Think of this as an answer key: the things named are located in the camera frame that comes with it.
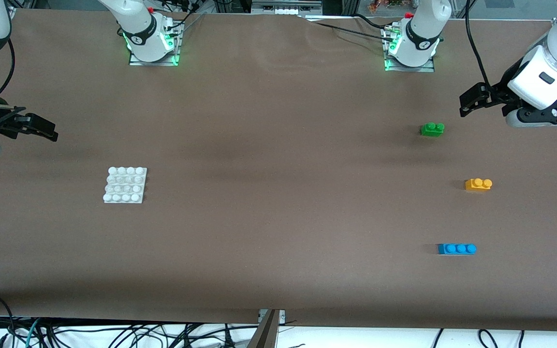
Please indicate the white studded base plate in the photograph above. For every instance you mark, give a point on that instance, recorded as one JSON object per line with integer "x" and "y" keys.
{"x": 124, "y": 184}

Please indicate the silver metal bracket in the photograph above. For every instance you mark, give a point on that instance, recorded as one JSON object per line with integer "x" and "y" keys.
{"x": 281, "y": 315}

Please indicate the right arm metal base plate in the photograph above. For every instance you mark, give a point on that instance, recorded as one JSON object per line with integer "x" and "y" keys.
{"x": 155, "y": 62}

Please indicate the dark slanted post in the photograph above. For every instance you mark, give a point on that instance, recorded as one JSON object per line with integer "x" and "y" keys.
{"x": 265, "y": 333}

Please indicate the green two-stud block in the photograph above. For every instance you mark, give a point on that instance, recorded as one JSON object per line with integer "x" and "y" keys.
{"x": 432, "y": 130}

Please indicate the brown table cover sheet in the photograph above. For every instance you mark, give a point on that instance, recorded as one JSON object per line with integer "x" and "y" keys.
{"x": 278, "y": 266}

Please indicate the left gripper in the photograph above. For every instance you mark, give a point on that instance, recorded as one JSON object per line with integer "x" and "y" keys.
{"x": 498, "y": 92}

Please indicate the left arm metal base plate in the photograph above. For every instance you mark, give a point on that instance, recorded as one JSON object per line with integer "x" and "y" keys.
{"x": 423, "y": 69}

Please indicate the yellow two-stud block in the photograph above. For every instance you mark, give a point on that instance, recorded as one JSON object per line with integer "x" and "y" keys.
{"x": 476, "y": 184}

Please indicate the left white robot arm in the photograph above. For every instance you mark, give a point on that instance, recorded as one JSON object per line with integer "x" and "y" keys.
{"x": 423, "y": 34}

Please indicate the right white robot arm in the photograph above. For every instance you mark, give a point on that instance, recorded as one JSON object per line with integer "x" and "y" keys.
{"x": 138, "y": 29}

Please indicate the aluminium frame bar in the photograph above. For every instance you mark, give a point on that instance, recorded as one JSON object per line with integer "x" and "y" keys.
{"x": 285, "y": 7}

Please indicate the blue three-stud block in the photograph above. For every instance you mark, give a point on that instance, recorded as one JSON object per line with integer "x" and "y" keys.
{"x": 457, "y": 249}

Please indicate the orange colourful clutter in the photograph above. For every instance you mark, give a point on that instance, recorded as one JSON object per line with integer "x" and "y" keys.
{"x": 385, "y": 5}

